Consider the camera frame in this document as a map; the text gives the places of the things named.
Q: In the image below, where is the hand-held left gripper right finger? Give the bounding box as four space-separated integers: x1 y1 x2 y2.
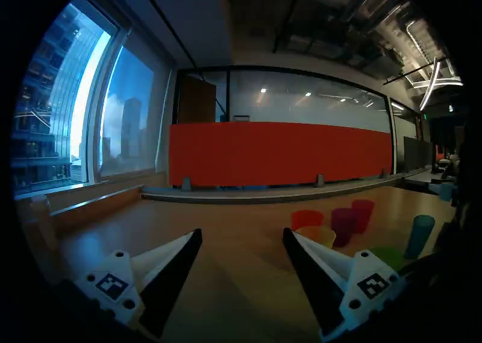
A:
282 227 410 342

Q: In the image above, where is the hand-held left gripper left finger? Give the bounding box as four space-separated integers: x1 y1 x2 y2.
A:
74 228 204 339

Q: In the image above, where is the green plastic cup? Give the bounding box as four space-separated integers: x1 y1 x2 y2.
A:
369 245 406 272

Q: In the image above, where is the purple plastic cup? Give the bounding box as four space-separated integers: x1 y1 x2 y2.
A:
331 207 358 248

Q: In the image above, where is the yellow plastic cup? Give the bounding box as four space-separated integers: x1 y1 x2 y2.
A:
295 225 337 250

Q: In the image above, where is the red plastic cup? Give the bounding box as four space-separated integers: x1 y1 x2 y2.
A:
351 199 376 234

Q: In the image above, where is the teal plastic cup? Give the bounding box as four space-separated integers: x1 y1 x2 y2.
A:
403 214 436 260

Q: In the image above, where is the orange plastic cup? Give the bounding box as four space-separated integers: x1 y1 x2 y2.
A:
291 209 325 232

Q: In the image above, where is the red desk screen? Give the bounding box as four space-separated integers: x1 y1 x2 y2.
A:
140 121 434 205

